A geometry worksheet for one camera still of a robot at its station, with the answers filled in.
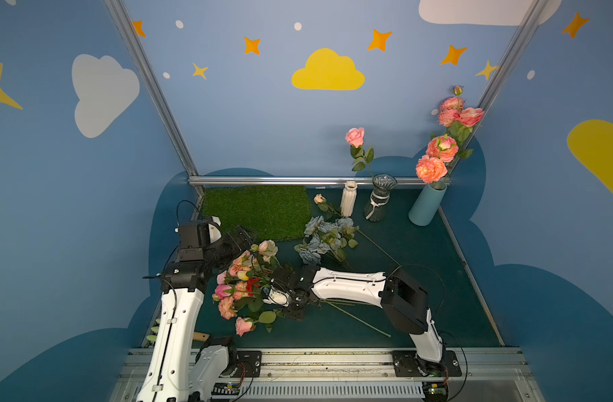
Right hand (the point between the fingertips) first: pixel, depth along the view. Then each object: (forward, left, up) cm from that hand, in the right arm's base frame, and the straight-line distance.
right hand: (293, 306), depth 84 cm
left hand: (+12, +14, +24) cm, 30 cm away
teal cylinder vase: (+40, -50, +11) cm, 65 cm away
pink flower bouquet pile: (+3, +19, +4) cm, 19 cm away
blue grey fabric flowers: (+24, -12, +8) cm, 28 cm away
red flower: (+5, +15, +4) cm, 16 cm away
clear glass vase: (+47, -33, +14) cm, 59 cm away
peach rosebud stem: (+48, -9, -1) cm, 48 cm away
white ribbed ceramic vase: (+43, -19, +9) cm, 48 cm away
